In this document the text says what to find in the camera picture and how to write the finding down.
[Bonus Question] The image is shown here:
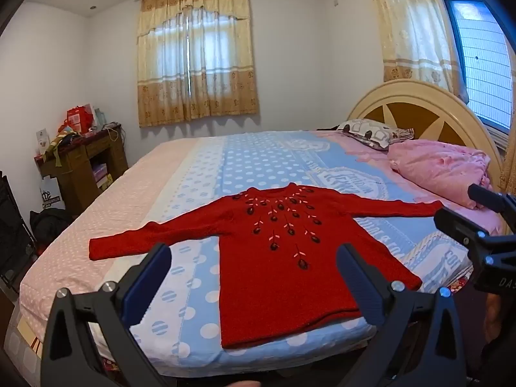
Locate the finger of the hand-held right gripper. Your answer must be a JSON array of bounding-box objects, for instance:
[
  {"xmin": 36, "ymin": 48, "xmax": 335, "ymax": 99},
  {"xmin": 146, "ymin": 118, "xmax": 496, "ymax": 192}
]
[
  {"xmin": 433, "ymin": 207, "xmax": 516, "ymax": 295},
  {"xmin": 468, "ymin": 184, "xmax": 516, "ymax": 216}
]

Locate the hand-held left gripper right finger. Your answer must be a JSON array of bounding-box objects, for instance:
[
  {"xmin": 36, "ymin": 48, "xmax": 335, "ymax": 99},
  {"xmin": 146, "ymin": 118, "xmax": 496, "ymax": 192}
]
[{"xmin": 335, "ymin": 243, "xmax": 468, "ymax": 387}]

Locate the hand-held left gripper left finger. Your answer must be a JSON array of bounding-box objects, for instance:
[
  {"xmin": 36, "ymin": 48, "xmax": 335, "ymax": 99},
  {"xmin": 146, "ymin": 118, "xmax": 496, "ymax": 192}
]
[{"xmin": 40, "ymin": 243, "xmax": 178, "ymax": 387}]

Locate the red knitted sweater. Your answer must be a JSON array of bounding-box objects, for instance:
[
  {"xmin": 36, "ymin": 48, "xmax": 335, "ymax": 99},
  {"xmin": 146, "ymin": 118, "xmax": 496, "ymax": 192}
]
[{"xmin": 89, "ymin": 183, "xmax": 444, "ymax": 349}]

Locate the pink quilt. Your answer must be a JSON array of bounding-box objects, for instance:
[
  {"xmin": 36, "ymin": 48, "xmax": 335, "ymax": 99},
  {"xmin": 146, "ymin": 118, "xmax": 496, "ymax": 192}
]
[{"xmin": 387, "ymin": 139, "xmax": 504, "ymax": 234}]

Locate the black bag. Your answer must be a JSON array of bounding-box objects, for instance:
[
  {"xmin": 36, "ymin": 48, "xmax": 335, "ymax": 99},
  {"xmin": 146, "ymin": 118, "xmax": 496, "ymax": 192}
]
[{"xmin": 29, "ymin": 208, "xmax": 74, "ymax": 251}]

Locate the pink box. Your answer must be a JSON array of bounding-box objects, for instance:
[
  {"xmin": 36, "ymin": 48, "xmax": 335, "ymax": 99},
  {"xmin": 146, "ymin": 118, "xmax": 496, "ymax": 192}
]
[{"xmin": 92, "ymin": 163, "xmax": 109, "ymax": 188}]

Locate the cream wooden bed headboard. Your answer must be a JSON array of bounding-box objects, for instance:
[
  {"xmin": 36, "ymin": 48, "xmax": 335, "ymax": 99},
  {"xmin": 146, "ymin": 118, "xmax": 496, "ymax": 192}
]
[{"xmin": 347, "ymin": 80, "xmax": 506, "ymax": 194}]

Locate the patterned grey pillow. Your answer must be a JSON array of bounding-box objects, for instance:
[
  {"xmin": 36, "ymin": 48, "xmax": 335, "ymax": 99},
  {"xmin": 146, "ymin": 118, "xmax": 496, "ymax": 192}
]
[{"xmin": 336, "ymin": 119, "xmax": 415, "ymax": 152}]

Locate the brown wooden desk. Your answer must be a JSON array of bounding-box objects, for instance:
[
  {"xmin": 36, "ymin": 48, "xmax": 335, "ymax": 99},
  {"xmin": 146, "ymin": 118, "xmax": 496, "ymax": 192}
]
[{"xmin": 34, "ymin": 125, "xmax": 129, "ymax": 215}]

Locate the large side window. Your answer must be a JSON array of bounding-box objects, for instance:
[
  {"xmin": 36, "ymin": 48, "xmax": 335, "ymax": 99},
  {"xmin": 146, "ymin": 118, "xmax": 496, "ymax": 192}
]
[{"xmin": 437, "ymin": 0, "xmax": 516, "ymax": 130}]

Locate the white paper bag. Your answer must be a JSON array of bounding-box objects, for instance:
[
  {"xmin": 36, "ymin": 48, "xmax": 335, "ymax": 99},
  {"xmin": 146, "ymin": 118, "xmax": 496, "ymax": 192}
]
[{"xmin": 39, "ymin": 177, "xmax": 66, "ymax": 210}]

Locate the colourful striped cloth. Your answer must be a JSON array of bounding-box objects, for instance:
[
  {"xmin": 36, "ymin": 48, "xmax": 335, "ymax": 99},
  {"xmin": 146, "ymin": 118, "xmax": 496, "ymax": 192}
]
[{"xmin": 44, "ymin": 129, "xmax": 81, "ymax": 168}]

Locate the white printed card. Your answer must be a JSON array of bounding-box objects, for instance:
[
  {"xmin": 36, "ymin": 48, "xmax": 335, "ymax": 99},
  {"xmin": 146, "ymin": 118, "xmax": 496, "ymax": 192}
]
[{"xmin": 35, "ymin": 128, "xmax": 51, "ymax": 156}]

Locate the red gift bag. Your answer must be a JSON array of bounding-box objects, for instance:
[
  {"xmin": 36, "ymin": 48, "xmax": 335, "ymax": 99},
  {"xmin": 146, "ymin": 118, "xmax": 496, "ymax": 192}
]
[{"xmin": 65, "ymin": 105, "xmax": 96, "ymax": 134}]

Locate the yellow long window curtain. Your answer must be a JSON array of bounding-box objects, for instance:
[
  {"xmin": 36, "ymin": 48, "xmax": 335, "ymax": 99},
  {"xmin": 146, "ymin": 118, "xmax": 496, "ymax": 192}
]
[{"xmin": 365, "ymin": 0, "xmax": 470, "ymax": 103}]

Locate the yellow short window curtain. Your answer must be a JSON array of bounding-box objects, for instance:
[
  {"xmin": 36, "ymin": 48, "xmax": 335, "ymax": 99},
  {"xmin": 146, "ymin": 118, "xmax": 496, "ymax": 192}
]
[{"xmin": 137, "ymin": 0, "xmax": 259, "ymax": 128}]

